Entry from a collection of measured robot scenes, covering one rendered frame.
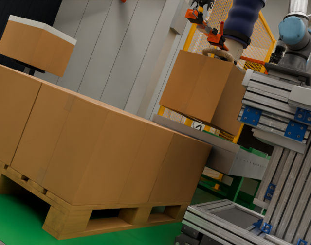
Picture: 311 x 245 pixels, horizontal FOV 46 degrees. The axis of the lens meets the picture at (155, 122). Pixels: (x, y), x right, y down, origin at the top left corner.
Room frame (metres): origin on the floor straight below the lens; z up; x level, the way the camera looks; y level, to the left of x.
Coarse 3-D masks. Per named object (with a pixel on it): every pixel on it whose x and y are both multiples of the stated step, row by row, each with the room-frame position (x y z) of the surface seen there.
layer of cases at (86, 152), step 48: (0, 96) 1.72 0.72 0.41; (48, 96) 1.57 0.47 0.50; (0, 144) 1.66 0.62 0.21; (48, 144) 1.52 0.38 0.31; (96, 144) 1.41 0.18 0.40; (144, 144) 1.71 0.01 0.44; (192, 144) 2.16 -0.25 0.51; (96, 192) 1.51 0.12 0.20; (144, 192) 1.86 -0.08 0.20; (192, 192) 2.41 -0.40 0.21
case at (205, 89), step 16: (176, 64) 2.46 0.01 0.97; (192, 64) 2.41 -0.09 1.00; (208, 64) 2.35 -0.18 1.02; (224, 64) 2.30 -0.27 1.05; (176, 80) 2.44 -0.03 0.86; (192, 80) 2.38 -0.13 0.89; (208, 80) 2.33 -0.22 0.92; (224, 80) 2.28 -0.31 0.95; (240, 80) 2.47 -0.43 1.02; (176, 96) 2.42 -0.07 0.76; (192, 96) 2.36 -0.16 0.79; (208, 96) 2.31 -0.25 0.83; (224, 96) 2.33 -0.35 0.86; (240, 96) 2.57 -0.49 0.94; (176, 112) 2.69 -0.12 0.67; (192, 112) 2.34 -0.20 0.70; (208, 112) 2.29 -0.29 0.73; (224, 112) 2.42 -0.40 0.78; (224, 128) 2.51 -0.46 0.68
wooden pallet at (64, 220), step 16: (0, 176) 1.62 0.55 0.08; (16, 176) 1.57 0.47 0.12; (0, 192) 1.65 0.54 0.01; (16, 192) 1.72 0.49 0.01; (32, 192) 1.51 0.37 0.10; (48, 192) 1.47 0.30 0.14; (64, 208) 1.42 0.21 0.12; (80, 208) 1.45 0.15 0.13; (96, 208) 1.55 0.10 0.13; (112, 208) 1.65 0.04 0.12; (128, 208) 1.89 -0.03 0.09; (144, 208) 1.91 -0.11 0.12; (176, 208) 2.33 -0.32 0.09; (48, 224) 1.44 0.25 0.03; (64, 224) 1.41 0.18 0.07; (80, 224) 1.49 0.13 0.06; (96, 224) 1.68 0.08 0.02; (112, 224) 1.76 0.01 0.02; (128, 224) 1.86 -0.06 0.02; (144, 224) 1.97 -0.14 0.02; (160, 224) 2.14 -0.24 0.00
